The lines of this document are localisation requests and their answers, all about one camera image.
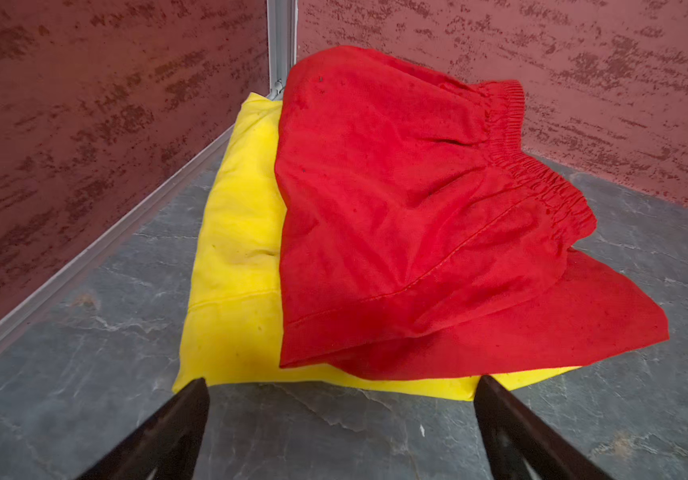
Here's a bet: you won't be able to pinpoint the left corner aluminium post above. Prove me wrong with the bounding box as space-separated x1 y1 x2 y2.
266 0 299 100

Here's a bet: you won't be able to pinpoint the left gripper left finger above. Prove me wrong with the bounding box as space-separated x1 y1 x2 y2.
79 378 210 479

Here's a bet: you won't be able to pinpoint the yellow shorts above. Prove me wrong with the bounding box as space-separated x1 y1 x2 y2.
172 92 579 402

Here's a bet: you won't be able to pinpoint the red shorts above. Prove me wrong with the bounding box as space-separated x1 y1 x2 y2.
275 46 670 380

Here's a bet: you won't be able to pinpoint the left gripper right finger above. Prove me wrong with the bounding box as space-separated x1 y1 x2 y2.
474 375 611 480

